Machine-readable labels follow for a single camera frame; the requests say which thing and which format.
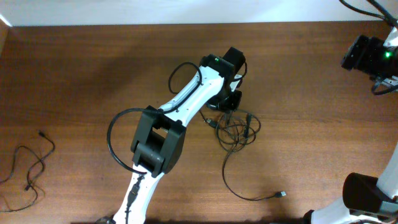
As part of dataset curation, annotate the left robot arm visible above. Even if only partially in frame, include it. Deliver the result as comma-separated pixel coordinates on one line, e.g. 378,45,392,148
97,47,247,223

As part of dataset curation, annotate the black micro USB cable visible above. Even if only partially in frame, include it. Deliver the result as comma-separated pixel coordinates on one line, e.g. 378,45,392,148
0,130,56,213

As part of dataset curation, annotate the thin black USB cable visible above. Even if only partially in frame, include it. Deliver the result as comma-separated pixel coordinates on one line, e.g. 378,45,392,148
215,111,287,202

